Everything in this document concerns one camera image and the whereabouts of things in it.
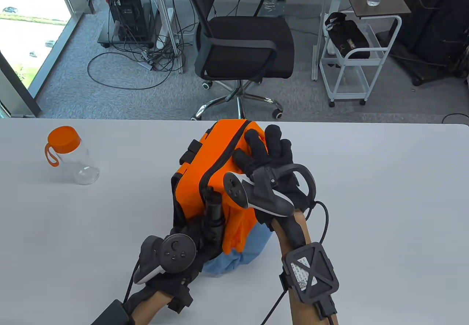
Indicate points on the person's right hand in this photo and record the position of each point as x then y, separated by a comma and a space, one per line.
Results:
271, 152

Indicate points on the person's left hand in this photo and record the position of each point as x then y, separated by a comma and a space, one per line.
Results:
190, 262

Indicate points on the orange and blue school bag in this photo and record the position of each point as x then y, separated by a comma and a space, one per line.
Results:
205, 174

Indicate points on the clear bottle with orange lid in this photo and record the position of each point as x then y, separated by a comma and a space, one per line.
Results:
71, 156

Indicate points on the person's right forearm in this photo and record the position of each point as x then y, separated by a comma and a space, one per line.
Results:
293, 229

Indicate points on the black bag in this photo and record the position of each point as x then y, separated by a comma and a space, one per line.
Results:
348, 37

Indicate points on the clear plastic bag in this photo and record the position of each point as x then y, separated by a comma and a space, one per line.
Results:
274, 7

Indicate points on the left hand controller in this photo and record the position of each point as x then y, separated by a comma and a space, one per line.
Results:
176, 253

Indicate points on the hand controller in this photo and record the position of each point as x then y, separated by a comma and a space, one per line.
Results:
176, 253
263, 193

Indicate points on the right hand controller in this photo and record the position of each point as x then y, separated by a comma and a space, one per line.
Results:
263, 193

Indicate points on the black office chair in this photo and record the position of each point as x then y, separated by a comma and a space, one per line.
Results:
245, 43

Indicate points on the black computer tower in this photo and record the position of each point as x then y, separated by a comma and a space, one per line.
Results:
126, 6

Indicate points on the black equipment stand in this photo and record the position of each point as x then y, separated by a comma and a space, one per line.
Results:
436, 21

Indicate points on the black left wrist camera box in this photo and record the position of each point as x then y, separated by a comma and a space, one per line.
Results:
111, 314

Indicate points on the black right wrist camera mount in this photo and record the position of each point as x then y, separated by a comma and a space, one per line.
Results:
309, 272

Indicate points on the aluminium frame post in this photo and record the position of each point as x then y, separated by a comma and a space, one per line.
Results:
172, 28

